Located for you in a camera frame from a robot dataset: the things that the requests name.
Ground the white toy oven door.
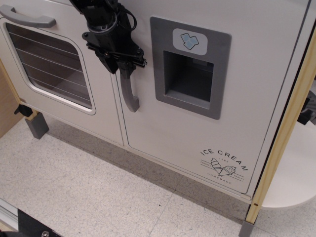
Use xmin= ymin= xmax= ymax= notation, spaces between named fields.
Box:
xmin=0 ymin=0 xmax=123 ymax=145

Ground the white toy fridge door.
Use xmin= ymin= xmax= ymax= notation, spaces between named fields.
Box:
xmin=122 ymin=0 xmax=316 ymax=196

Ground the wooden right frame post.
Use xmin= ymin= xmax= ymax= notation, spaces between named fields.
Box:
xmin=245 ymin=30 xmax=316 ymax=225

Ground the wooden left side panel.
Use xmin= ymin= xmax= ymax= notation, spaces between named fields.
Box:
xmin=0 ymin=62 xmax=23 ymax=137

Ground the grey right foot cap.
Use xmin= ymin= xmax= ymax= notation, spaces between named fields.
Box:
xmin=238 ymin=221 xmax=254 ymax=237

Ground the grey fridge door handle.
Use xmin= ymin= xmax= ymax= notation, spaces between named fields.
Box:
xmin=120 ymin=77 xmax=140 ymax=113

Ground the grey oven door handle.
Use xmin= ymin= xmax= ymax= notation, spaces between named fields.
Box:
xmin=0 ymin=4 xmax=56 ymax=28

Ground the black clamp knob left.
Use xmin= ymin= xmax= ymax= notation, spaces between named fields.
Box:
xmin=14 ymin=104 xmax=33 ymax=117

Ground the grey foot cap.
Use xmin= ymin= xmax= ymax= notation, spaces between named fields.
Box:
xmin=25 ymin=113 xmax=49 ymax=139
xmin=238 ymin=221 xmax=254 ymax=237

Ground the grey left foot cap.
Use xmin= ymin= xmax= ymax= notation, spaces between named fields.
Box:
xmin=25 ymin=113 xmax=49 ymax=139

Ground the aluminium rail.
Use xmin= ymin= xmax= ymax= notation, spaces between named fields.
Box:
xmin=0 ymin=198 xmax=19 ymax=231

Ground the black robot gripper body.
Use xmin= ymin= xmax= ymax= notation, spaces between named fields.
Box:
xmin=82 ymin=14 xmax=147 ymax=67

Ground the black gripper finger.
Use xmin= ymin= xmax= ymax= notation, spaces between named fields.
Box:
xmin=118 ymin=61 xmax=136 ymax=79
xmin=95 ymin=50 xmax=119 ymax=74

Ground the white toy kitchen cabinet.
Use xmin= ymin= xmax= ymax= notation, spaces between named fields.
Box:
xmin=0 ymin=0 xmax=316 ymax=200

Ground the black clamp right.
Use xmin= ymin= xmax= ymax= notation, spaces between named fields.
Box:
xmin=297 ymin=79 xmax=316 ymax=125

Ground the white round table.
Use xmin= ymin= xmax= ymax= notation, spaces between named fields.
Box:
xmin=262 ymin=121 xmax=316 ymax=210

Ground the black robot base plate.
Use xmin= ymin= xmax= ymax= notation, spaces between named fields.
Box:
xmin=0 ymin=209 xmax=62 ymax=237

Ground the grey ice dispenser panel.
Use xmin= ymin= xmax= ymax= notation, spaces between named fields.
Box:
xmin=150 ymin=16 xmax=232 ymax=120

